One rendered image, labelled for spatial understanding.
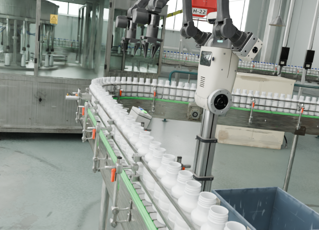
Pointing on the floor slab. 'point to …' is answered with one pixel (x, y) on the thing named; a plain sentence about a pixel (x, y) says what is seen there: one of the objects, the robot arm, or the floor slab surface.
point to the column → (276, 0)
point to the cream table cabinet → (231, 134)
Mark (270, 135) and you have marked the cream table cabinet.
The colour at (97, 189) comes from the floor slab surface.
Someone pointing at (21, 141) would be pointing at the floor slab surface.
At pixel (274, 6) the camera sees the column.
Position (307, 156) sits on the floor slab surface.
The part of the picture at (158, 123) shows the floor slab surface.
